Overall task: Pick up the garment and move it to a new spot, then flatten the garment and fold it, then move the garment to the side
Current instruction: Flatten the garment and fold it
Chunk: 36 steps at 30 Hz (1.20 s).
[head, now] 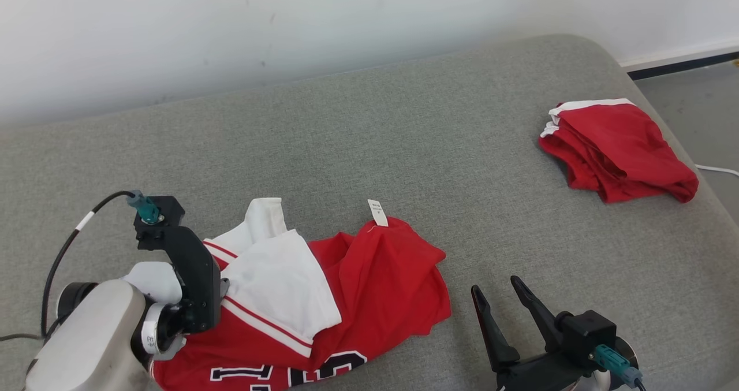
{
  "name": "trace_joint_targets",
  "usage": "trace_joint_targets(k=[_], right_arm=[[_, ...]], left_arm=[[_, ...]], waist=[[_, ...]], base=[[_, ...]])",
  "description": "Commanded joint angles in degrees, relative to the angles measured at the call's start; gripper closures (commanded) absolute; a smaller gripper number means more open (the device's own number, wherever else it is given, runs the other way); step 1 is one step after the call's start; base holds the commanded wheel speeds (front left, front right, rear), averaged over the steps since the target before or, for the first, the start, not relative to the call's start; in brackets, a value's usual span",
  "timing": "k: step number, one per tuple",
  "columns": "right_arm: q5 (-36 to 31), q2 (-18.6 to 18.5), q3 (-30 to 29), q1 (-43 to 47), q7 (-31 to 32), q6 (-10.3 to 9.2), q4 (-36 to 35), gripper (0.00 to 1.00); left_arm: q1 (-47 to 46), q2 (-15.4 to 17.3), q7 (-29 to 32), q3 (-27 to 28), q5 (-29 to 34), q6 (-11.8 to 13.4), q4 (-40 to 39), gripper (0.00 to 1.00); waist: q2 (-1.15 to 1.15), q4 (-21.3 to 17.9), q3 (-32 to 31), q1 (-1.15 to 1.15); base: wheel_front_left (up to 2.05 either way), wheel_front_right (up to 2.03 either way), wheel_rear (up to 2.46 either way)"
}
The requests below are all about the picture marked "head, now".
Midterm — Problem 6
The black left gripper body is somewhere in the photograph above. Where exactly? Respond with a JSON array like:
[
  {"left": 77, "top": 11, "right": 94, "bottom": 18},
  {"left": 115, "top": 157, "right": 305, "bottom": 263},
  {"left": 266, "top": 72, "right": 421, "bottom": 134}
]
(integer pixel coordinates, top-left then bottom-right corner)
[{"left": 166, "top": 227, "right": 230, "bottom": 334}]

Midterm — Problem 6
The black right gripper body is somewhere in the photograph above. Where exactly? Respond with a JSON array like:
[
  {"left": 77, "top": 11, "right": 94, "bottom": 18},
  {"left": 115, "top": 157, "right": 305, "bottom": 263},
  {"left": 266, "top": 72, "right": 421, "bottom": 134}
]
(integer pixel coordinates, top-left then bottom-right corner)
[{"left": 494, "top": 351, "right": 596, "bottom": 391}]

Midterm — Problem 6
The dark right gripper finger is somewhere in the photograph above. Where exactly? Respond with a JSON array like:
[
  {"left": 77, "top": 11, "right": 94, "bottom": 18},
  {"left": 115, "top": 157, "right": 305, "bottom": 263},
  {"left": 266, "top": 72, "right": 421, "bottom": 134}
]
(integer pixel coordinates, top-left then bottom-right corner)
[
  {"left": 470, "top": 285, "right": 521, "bottom": 373},
  {"left": 510, "top": 275, "right": 564, "bottom": 353}
]

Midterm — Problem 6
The red and white jersey shirt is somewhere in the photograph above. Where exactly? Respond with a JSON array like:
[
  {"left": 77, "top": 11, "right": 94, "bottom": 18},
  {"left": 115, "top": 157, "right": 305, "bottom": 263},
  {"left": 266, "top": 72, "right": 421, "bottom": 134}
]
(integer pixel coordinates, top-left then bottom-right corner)
[{"left": 150, "top": 198, "right": 453, "bottom": 391}]

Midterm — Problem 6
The red shorts white stripe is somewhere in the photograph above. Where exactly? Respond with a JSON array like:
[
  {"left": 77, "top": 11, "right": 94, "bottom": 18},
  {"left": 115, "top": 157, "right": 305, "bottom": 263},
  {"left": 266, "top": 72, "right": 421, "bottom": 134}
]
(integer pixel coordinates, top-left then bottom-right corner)
[{"left": 538, "top": 98, "right": 700, "bottom": 204}]

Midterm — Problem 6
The grey fabric sofa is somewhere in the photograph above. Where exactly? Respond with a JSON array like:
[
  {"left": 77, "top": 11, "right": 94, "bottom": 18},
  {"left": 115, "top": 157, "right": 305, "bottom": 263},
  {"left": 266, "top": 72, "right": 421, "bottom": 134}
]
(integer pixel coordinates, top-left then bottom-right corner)
[{"left": 0, "top": 33, "right": 739, "bottom": 391}]

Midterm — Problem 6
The black and white baseboard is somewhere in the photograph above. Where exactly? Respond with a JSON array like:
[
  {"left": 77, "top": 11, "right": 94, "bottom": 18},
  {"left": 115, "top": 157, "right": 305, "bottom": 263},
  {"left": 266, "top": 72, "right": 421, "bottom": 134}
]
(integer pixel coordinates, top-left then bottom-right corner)
[{"left": 617, "top": 42, "right": 739, "bottom": 81}]

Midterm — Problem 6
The right black cable teal connector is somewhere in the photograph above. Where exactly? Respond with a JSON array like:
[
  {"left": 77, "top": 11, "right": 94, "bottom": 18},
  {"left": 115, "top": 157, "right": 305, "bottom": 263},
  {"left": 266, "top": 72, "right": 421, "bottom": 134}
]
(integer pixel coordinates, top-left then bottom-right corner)
[{"left": 594, "top": 345, "right": 648, "bottom": 391}]

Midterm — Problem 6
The white floor cable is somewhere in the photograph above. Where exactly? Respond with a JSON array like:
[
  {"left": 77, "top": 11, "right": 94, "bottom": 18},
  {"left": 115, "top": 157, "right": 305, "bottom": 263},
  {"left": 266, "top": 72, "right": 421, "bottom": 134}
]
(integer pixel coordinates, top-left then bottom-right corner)
[{"left": 695, "top": 164, "right": 739, "bottom": 178}]

